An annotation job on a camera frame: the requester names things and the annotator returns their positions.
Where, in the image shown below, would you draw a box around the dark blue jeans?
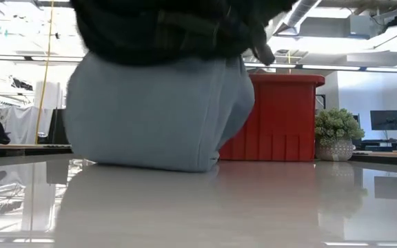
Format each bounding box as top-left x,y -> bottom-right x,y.
69,0 -> 298,67

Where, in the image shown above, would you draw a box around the light blue jeans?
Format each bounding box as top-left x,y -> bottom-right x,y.
63,51 -> 256,174

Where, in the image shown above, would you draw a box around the red plastic laundry bin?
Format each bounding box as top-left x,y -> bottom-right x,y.
218,73 -> 326,163

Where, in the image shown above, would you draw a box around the long ceiling light strip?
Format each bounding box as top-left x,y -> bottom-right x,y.
243,62 -> 397,74

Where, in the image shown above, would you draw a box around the small green plant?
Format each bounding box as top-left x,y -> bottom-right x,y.
314,107 -> 366,163

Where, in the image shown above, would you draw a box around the black computer monitor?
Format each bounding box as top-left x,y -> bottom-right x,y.
369,110 -> 397,132

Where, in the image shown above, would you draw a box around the ribbed ceiling air duct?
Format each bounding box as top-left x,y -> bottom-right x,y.
273,0 -> 323,35

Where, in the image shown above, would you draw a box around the yellow hanging cord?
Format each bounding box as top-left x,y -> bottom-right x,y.
34,0 -> 55,145

